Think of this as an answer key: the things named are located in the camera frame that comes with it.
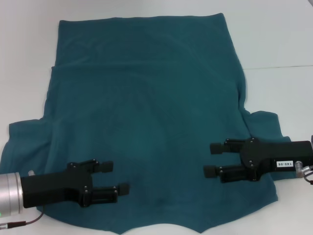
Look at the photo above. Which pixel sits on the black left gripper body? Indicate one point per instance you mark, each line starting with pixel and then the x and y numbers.
pixel 53 187

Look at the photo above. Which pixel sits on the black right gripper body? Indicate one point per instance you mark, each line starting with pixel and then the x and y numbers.
pixel 269 156

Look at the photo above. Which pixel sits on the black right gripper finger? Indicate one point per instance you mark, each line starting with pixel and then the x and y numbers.
pixel 234 174
pixel 230 145

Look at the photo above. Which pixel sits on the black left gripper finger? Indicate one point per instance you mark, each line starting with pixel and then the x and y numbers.
pixel 102 195
pixel 88 166

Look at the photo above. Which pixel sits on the blue-green shirt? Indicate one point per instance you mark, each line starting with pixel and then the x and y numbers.
pixel 156 98

